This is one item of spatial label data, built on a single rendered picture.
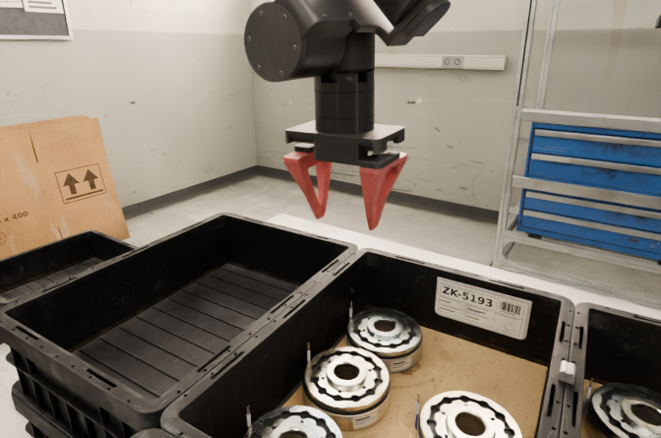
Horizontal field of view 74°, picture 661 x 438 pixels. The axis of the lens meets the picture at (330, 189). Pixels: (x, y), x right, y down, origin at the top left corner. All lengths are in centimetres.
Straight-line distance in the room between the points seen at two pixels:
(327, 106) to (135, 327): 49
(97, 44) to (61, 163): 83
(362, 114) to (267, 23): 12
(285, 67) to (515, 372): 49
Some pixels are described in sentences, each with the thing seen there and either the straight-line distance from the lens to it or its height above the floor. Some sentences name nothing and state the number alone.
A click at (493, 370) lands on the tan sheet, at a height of 83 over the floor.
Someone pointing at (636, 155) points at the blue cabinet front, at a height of 78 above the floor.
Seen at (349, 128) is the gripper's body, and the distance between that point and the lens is 40.
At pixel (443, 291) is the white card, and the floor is 90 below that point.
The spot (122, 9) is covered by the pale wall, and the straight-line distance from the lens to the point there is 351.
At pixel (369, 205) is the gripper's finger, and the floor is 109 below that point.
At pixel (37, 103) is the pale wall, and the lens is 322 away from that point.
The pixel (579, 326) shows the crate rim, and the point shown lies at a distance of 59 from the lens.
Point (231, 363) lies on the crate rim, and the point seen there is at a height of 93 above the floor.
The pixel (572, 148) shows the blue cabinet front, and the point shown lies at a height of 78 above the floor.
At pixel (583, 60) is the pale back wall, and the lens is 314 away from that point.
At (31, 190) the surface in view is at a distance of 304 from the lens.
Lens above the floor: 123
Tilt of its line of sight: 18 degrees down
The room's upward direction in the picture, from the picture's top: straight up
